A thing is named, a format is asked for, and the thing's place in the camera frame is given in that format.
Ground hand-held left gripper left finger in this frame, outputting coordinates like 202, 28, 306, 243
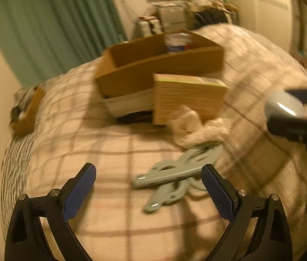
5, 162, 97, 261

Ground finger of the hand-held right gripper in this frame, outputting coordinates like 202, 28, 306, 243
267, 115, 307, 142
285, 86, 307, 105

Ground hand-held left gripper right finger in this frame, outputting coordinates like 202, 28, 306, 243
201, 164, 294, 261

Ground silver grey rounded object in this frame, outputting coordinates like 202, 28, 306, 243
264, 90, 306, 120

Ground plaid blanket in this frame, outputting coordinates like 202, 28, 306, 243
24, 24, 307, 261

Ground striped bed sheet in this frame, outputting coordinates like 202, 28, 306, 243
0, 130, 38, 241

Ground small cardboard box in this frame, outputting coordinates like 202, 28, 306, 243
10, 87, 45, 136

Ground white flat box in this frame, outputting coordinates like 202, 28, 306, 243
103, 90, 154, 119

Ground brown box with green top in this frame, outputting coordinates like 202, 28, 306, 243
152, 73, 229, 125

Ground dark clothing pile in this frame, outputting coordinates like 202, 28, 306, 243
193, 4, 231, 30

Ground blue and white package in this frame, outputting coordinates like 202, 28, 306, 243
165, 32, 192, 54

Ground large open cardboard box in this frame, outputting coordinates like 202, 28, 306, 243
95, 29, 225, 100

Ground green curtain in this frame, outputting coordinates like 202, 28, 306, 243
0, 0, 129, 88

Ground stack of small boxes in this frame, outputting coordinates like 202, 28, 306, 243
137, 16, 162, 38

